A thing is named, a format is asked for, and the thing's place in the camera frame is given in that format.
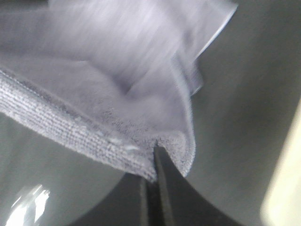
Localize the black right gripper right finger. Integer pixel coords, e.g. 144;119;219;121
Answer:
154;146;240;226

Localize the cream plastic storage bin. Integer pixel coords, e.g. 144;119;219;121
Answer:
260;103;301;226

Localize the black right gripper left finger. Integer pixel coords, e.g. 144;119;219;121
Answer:
70;174;150;226

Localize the clear tape strip centre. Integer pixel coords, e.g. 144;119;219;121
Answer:
5;184;50;226

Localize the grey microfibre towel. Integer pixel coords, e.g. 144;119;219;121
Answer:
0;0;238;181

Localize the black table cloth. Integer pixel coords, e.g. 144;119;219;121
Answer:
0;0;301;226

